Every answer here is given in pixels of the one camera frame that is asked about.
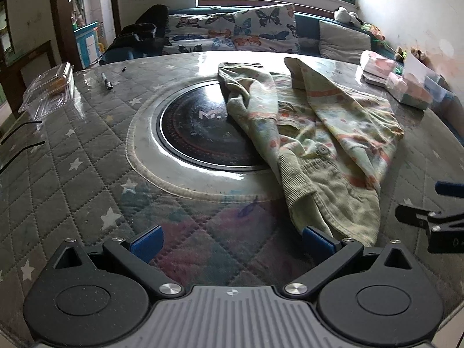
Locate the white plush toy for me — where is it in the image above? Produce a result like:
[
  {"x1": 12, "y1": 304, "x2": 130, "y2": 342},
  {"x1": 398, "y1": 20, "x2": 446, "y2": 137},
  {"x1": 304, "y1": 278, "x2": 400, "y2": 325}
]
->
[{"x1": 333, "y1": 6, "x2": 363, "y2": 26}]

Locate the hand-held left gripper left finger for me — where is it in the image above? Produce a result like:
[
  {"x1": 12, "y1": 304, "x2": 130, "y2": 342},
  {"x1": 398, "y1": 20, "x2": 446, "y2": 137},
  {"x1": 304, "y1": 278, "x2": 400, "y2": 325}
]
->
[{"x1": 54, "y1": 225, "x2": 184, "y2": 300}]

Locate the pink tissue pack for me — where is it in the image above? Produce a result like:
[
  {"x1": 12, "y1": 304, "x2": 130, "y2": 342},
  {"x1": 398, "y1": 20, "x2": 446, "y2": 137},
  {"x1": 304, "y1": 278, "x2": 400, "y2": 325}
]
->
[{"x1": 360, "y1": 51, "x2": 397, "y2": 77}]

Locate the clear plastic storage box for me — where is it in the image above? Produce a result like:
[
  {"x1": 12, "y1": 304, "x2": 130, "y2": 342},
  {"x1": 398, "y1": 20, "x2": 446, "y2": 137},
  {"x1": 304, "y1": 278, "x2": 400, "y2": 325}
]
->
[{"x1": 386, "y1": 72, "x2": 434, "y2": 109}]

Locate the blue cabinet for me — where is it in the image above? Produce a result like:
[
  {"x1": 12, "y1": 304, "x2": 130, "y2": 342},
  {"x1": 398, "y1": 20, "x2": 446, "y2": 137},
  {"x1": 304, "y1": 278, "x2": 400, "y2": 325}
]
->
[{"x1": 73, "y1": 22, "x2": 100, "y2": 66}]

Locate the butterfly print pillow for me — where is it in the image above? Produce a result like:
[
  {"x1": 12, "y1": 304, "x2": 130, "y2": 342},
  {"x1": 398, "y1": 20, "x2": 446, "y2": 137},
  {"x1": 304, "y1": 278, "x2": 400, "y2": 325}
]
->
[
  {"x1": 167, "y1": 12, "x2": 236, "y2": 37},
  {"x1": 234, "y1": 3, "x2": 301, "y2": 54},
  {"x1": 161, "y1": 34, "x2": 237, "y2": 56}
]

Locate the grey cushion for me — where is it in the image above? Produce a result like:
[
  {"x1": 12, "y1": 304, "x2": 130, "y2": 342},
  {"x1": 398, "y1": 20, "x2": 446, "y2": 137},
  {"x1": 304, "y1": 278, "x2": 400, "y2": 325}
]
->
[{"x1": 318, "y1": 20, "x2": 372, "y2": 64}]

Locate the white paper sheet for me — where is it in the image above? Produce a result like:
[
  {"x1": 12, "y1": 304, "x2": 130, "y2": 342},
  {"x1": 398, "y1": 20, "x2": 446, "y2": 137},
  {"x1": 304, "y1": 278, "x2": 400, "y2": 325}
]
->
[{"x1": 402, "y1": 54, "x2": 430, "y2": 80}]

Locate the dark wooden door frame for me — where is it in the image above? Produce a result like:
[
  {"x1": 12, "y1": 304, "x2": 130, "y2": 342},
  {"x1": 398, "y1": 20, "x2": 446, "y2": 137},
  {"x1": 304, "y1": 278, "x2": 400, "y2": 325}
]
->
[{"x1": 49, "y1": 0, "x2": 122, "y2": 71}]

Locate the black bag on sofa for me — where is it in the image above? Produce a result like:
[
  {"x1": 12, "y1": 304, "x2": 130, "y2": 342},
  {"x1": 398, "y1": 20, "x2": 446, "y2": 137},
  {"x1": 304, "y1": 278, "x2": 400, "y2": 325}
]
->
[{"x1": 109, "y1": 23, "x2": 157, "y2": 49}]

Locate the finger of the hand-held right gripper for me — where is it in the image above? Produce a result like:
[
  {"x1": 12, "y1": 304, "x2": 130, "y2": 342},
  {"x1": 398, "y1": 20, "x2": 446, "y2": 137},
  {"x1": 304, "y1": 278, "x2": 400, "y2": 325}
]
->
[
  {"x1": 435, "y1": 180, "x2": 464, "y2": 197},
  {"x1": 395, "y1": 205, "x2": 464, "y2": 252}
]

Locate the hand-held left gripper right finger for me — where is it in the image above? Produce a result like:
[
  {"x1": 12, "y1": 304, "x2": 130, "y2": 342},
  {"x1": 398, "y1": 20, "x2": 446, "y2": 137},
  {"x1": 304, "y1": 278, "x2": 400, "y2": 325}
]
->
[{"x1": 283, "y1": 226, "x2": 414, "y2": 300}]

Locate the grey quilted star table cover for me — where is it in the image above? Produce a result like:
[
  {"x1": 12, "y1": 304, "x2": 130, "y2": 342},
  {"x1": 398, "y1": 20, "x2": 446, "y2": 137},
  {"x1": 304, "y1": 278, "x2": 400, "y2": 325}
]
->
[{"x1": 0, "y1": 51, "x2": 464, "y2": 334}]

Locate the clear plastic food container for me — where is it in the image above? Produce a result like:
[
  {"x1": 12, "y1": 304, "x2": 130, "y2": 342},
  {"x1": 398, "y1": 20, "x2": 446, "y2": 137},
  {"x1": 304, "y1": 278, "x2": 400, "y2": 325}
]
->
[{"x1": 18, "y1": 62, "x2": 75, "y2": 114}]

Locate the blue sofa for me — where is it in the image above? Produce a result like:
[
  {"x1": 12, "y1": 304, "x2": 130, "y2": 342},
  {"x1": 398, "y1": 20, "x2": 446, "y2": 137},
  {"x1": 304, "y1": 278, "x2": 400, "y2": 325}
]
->
[{"x1": 99, "y1": 6, "x2": 399, "y2": 66}]

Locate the black cable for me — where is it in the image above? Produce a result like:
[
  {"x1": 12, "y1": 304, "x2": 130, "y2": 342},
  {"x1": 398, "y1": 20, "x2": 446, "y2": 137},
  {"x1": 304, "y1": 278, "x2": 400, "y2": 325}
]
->
[
  {"x1": 0, "y1": 120, "x2": 42, "y2": 145},
  {"x1": 0, "y1": 141, "x2": 46, "y2": 174}
]

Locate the green printed jacket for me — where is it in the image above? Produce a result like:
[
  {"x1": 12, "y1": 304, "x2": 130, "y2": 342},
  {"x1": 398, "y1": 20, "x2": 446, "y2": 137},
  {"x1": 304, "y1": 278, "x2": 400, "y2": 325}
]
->
[{"x1": 217, "y1": 57, "x2": 405, "y2": 248}]

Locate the dark wooden console table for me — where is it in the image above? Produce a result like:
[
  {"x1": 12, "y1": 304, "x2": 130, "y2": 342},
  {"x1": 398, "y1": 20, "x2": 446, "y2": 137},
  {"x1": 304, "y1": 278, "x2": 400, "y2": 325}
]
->
[{"x1": 0, "y1": 40, "x2": 59, "y2": 117}]

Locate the black round induction cooktop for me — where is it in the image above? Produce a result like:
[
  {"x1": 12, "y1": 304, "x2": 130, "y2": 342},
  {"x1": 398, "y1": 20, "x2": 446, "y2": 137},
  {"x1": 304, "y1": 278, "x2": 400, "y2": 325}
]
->
[{"x1": 157, "y1": 81, "x2": 272, "y2": 173}]

